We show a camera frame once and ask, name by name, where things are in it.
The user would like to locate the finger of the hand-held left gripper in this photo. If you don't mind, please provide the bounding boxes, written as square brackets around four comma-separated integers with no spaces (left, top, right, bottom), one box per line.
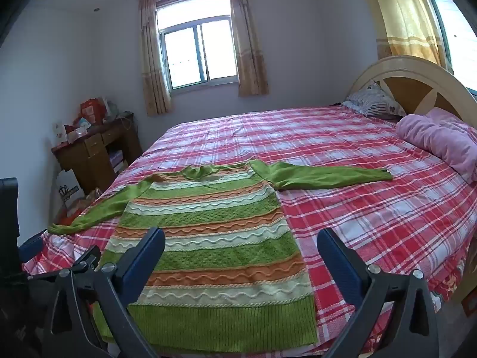
[17,231,49,264]
[28,245,102,281]

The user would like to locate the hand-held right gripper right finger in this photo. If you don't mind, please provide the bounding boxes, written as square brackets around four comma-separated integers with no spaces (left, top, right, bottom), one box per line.
[317,227,440,358]

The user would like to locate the white plastic bag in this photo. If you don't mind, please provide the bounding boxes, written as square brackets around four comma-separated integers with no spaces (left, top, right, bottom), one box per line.
[105,97,120,121]

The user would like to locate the sliding window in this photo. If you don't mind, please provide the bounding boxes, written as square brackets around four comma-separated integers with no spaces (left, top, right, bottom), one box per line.
[156,0,240,91]

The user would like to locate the cream wooden headboard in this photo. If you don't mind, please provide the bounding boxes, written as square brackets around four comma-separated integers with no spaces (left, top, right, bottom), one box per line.
[346,55,477,317]

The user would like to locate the bed with red plaid sheet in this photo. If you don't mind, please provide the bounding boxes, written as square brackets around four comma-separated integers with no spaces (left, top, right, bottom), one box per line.
[22,104,477,358]

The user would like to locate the bright window with dark frame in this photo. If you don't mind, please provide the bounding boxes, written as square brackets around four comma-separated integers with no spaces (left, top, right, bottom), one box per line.
[413,0,477,95]

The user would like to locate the striped patterned pillow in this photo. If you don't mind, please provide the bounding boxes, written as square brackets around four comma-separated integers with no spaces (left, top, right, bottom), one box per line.
[346,81,407,119]

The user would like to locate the yellow curtain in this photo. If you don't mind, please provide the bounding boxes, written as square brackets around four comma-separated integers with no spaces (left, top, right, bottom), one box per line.
[359,0,453,73]

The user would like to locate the white paper bag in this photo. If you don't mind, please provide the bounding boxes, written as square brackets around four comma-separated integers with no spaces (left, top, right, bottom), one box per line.
[56,169,86,209]

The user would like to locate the stack of books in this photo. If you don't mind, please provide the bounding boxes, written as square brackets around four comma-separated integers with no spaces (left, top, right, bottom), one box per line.
[109,150,126,173]

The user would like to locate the brown wooden desk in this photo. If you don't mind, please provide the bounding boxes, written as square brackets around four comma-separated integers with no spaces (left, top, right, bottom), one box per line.
[51,114,144,195]

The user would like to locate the red gift box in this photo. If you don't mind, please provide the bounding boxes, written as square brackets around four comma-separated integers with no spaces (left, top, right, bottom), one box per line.
[78,98,107,126]

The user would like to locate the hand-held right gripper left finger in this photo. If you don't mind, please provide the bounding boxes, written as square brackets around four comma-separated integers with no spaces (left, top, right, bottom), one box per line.
[43,227,166,358]

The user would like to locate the white printed card box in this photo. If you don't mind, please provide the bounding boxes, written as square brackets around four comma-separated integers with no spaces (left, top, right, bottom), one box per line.
[52,121,70,148]

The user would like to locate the green striped knit sweater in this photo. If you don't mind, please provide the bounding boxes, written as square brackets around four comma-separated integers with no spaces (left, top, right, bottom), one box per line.
[48,160,394,345]

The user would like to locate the pink blanket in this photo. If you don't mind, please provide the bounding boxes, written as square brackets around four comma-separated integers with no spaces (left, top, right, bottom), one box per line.
[395,107,477,184]

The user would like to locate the beige patterned curtain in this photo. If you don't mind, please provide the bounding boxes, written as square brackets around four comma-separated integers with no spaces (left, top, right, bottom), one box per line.
[227,0,270,98]
[138,0,173,117]

